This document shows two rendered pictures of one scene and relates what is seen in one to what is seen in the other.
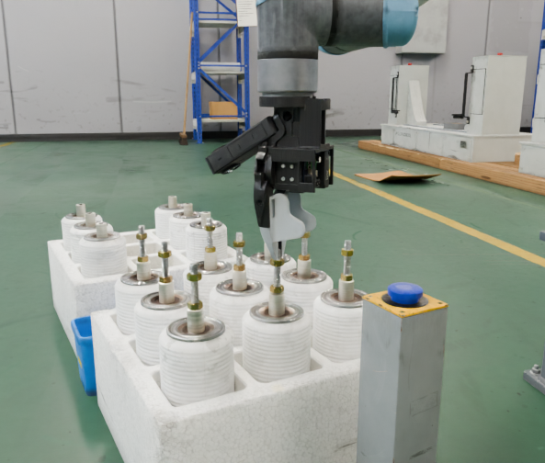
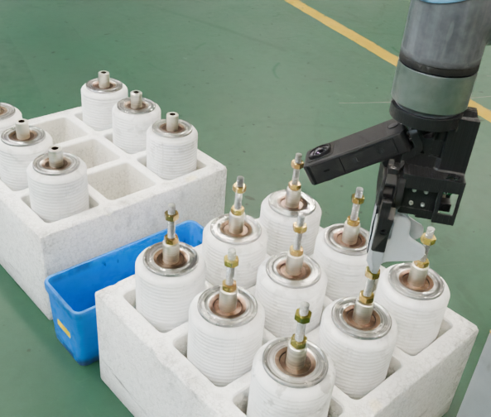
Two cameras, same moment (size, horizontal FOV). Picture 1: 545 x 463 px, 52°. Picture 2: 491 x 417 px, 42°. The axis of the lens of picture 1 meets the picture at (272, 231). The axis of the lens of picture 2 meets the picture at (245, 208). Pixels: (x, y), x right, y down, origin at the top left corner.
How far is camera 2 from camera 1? 0.45 m
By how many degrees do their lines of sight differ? 25
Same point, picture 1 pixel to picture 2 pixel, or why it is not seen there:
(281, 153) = (421, 181)
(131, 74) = not seen: outside the picture
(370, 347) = not seen: outside the picture
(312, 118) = (463, 141)
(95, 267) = (55, 207)
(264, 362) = (353, 376)
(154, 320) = (228, 340)
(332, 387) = (416, 386)
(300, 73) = (464, 94)
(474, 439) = not seen: outside the picture
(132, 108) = not seen: outside the picture
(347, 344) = (421, 333)
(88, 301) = (56, 251)
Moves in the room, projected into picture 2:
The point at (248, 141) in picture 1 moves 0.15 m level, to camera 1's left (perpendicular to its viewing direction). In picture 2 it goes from (370, 156) to (228, 164)
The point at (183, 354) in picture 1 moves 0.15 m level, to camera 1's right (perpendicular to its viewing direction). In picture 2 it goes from (297, 402) to (421, 384)
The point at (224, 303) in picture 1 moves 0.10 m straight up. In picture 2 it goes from (287, 298) to (296, 236)
